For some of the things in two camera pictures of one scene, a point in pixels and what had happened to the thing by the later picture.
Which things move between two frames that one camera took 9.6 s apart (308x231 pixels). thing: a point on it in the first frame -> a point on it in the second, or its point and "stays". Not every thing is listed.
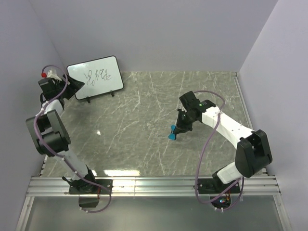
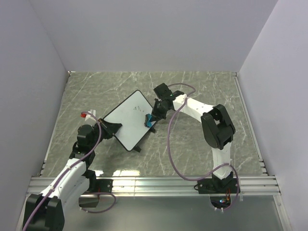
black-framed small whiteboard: [100, 76] -> [130, 114]
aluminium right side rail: [245, 107] stays
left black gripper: [74, 86] -> [109, 128]
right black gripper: [185, 128] -> [156, 116]
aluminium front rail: [151, 186] stays
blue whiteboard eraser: [172, 136] -> [147, 122]
